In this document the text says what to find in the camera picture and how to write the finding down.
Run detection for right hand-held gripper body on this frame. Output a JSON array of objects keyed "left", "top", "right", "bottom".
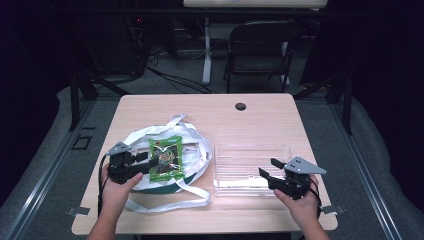
[{"left": 266, "top": 156, "right": 327, "bottom": 201}]

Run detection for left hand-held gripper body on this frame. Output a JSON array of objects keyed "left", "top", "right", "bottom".
[{"left": 105, "top": 141, "right": 150, "bottom": 185}]

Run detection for green snack packet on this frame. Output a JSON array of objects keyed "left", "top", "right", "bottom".
[{"left": 147, "top": 134, "right": 186, "bottom": 183}]

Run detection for clear plastic tray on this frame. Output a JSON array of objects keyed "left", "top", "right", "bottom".
[{"left": 213, "top": 143, "right": 293, "bottom": 198}]

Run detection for white tote bag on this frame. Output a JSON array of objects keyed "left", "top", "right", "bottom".
[{"left": 122, "top": 113, "right": 214, "bottom": 215}]

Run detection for person's right hand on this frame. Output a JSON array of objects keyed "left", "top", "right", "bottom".
[{"left": 273, "top": 174, "right": 323, "bottom": 231}]

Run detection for person's left hand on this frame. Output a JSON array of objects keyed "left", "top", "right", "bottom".
[{"left": 100, "top": 164, "right": 145, "bottom": 219}]

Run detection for black metal stand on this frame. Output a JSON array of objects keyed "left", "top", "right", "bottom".
[
  {"left": 293, "top": 70, "right": 355, "bottom": 136},
  {"left": 67, "top": 64, "right": 130, "bottom": 133}
]

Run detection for black folding chair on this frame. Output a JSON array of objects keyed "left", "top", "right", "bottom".
[{"left": 223, "top": 19, "right": 304, "bottom": 95}]

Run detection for dark equipment rack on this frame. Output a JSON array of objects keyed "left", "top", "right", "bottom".
[{"left": 74, "top": 0, "right": 149, "bottom": 77}]

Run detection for white desk leg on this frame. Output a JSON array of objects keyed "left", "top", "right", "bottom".
[{"left": 202, "top": 16, "right": 213, "bottom": 85}]

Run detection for right hand-held gripper cable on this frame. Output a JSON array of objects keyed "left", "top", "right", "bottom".
[{"left": 308, "top": 176, "right": 324, "bottom": 219}]

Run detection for hand-held gripper cable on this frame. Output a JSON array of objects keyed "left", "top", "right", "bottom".
[
  {"left": 308, "top": 176, "right": 324, "bottom": 219},
  {"left": 97, "top": 154, "right": 112, "bottom": 218}
]

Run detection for left hand-held gripper cable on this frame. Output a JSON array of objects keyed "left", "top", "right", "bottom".
[{"left": 97, "top": 154, "right": 112, "bottom": 218}]

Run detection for metal table bracket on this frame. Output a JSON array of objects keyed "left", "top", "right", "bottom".
[
  {"left": 321, "top": 204, "right": 346, "bottom": 215},
  {"left": 66, "top": 206, "right": 91, "bottom": 217}
]

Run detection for aluminium floor rail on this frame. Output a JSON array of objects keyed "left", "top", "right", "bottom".
[
  {"left": 327, "top": 99, "right": 405, "bottom": 240},
  {"left": 0, "top": 99, "right": 98, "bottom": 240}
]

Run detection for black floor cables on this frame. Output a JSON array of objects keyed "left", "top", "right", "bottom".
[{"left": 145, "top": 46, "right": 218, "bottom": 95}]

